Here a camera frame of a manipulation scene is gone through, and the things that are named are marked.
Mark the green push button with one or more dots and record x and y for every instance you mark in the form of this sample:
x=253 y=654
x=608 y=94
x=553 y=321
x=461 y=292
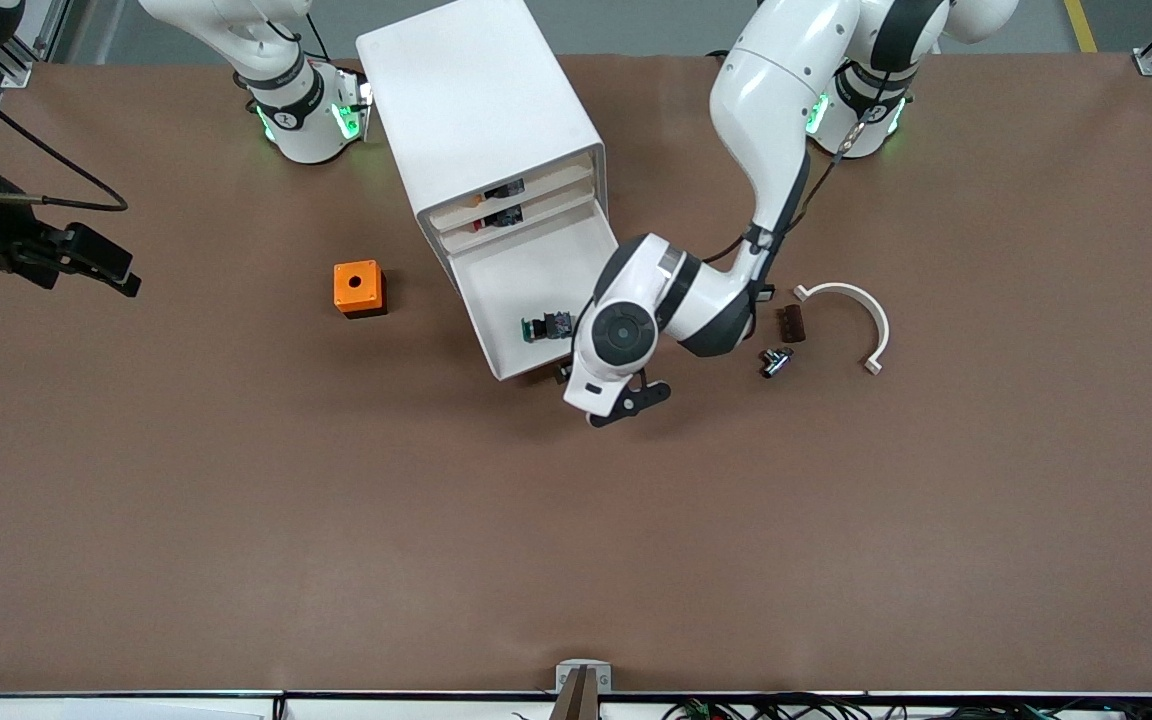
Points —
x=548 y=327

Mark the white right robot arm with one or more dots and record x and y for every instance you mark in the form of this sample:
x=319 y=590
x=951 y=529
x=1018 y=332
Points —
x=301 y=125

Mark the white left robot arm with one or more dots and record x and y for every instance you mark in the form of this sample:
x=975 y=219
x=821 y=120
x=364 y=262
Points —
x=776 y=100

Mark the orange button box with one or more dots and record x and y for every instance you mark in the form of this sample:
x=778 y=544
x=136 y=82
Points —
x=356 y=285

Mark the red black electrical component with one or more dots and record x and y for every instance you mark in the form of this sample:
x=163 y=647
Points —
x=504 y=190
x=504 y=217

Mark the brown terminal block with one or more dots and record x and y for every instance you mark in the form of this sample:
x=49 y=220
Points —
x=791 y=324

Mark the silver key switch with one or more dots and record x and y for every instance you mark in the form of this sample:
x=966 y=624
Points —
x=776 y=361

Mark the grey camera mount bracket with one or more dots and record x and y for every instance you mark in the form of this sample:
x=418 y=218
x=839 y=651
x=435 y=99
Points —
x=583 y=680

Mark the white curved bracket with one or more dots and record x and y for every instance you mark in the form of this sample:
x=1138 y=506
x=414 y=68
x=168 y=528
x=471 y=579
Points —
x=871 y=310

